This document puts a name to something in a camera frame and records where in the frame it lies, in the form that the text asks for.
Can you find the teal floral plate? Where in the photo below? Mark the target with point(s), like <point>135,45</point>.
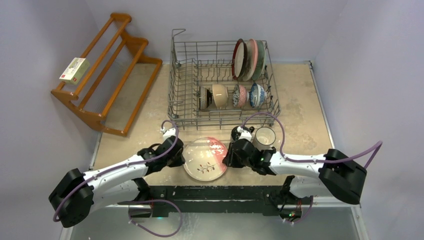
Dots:
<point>260,64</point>

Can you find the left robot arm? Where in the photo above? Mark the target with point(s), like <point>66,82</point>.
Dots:
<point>80,193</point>

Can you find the blue white pattern bowl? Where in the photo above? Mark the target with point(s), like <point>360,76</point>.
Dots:
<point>257,96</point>

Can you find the small cardboard box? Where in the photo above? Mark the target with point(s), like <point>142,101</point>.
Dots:
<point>75,71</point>

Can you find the grey wire dish rack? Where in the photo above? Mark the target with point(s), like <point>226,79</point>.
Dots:
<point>195,65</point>

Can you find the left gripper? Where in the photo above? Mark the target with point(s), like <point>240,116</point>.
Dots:
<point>179,161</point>

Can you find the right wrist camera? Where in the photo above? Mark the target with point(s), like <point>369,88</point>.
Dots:
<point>244,134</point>

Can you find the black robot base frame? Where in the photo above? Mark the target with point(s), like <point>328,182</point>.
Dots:
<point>268,200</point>

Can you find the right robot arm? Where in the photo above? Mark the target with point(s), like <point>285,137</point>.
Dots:
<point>322,174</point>

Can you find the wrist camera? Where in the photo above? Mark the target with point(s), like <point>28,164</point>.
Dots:
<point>244,134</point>
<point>169,132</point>

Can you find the wooden shelf rack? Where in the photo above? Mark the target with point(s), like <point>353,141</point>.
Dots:
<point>135,46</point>

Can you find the brown floral pattern bowl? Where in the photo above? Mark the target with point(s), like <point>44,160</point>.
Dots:
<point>240,96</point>

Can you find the red rimmed cream plate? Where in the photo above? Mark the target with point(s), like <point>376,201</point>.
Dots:
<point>239,59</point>

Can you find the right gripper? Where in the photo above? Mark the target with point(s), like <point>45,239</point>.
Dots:
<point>234,152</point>

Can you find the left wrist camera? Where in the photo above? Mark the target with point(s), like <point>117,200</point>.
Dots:
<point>169,132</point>

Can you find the white ribbed mug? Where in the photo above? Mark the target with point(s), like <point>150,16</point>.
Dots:
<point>264,138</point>

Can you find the dark green mug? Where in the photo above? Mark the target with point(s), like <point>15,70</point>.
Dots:
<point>234,134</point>

